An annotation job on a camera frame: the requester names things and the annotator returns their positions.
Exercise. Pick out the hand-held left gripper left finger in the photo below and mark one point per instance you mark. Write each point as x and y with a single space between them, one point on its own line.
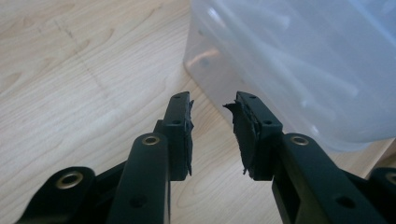
177 140

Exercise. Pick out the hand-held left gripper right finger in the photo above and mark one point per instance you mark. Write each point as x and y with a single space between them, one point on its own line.
255 146

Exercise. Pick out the translucent plastic storage box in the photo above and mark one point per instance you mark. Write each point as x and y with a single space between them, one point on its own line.
295 62

